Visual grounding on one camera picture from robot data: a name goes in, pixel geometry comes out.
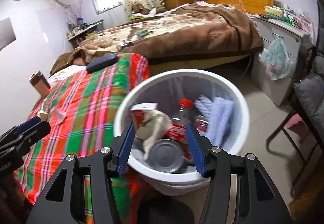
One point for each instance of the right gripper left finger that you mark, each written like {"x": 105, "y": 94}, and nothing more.
{"x": 121, "y": 147}

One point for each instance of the metal tin can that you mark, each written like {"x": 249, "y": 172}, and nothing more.
{"x": 166, "y": 155}

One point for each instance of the white round trash bin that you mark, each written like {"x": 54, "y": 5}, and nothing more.
{"x": 162, "y": 106}

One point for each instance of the clear plastic bottle red label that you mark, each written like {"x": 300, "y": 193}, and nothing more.
{"x": 179, "y": 122}

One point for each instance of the items on cabinet top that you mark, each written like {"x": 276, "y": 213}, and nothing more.
{"x": 290, "y": 17}

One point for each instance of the brown snack wrapper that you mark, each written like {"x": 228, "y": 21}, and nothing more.
{"x": 45, "y": 110}

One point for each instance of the dark blue glasses case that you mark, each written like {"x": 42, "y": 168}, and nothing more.
{"x": 102, "y": 62}

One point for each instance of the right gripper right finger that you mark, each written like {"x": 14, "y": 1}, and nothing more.
{"x": 200, "y": 148}

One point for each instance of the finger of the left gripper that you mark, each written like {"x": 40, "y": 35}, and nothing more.
{"x": 27, "y": 125}

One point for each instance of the wall mirror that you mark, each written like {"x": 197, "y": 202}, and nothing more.
{"x": 7, "y": 34}

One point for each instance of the cluttered side shelf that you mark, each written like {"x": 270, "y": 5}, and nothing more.
{"x": 75, "y": 39}

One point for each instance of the clear plastic wrap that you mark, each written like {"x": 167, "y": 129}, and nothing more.
{"x": 60, "y": 116}

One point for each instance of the red bottle cap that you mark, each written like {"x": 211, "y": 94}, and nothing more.
{"x": 185, "y": 103}

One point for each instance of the grey cushioned chair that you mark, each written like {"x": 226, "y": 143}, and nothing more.
{"x": 307, "y": 98}

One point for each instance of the teddy bear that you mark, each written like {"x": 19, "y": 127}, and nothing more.
{"x": 138, "y": 8}

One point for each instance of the small white foam net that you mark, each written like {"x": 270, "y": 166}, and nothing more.
{"x": 219, "y": 120}

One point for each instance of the brown fleece blanket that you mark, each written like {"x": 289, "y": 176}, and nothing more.
{"x": 189, "y": 32}

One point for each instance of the pink stool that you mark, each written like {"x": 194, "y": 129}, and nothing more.
{"x": 297, "y": 125}

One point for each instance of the hanging plastic bag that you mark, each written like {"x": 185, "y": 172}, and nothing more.
{"x": 275, "y": 60}

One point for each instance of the plaid tablecloth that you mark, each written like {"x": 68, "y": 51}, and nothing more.
{"x": 90, "y": 102}

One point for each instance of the grey bedside cabinet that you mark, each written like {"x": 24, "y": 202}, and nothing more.
{"x": 294, "y": 38}

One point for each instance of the large white foam net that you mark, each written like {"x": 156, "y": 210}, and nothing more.
{"x": 205, "y": 107}

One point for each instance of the brown white thermos mug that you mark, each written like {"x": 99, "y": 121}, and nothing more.
{"x": 40, "y": 83}

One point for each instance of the green box on bed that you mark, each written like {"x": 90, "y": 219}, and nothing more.
{"x": 142, "y": 34}

